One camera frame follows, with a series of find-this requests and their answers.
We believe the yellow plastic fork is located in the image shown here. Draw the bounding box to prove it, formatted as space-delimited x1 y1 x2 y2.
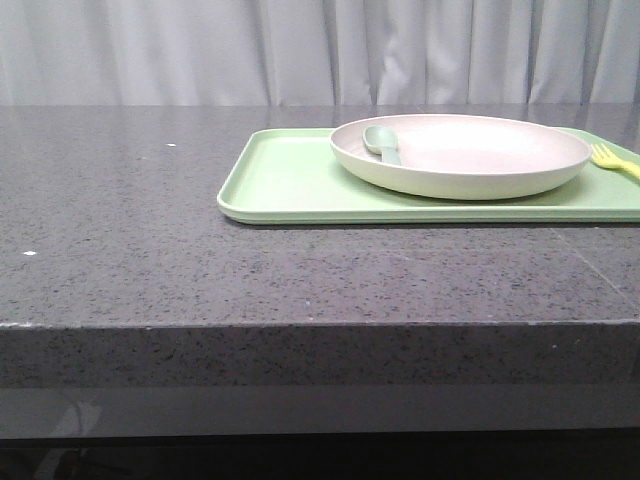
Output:
591 144 640 180

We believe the light green rectangular tray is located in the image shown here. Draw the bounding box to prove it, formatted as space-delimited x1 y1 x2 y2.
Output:
217 128 639 225

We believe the teal green plastic spoon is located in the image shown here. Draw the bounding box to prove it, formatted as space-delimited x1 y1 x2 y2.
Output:
362 125 402 166

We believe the white pleated curtain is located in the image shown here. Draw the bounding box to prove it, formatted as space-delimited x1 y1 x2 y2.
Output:
1 1 639 106

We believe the beige round plate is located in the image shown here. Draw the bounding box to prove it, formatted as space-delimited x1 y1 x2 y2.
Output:
330 114 592 200

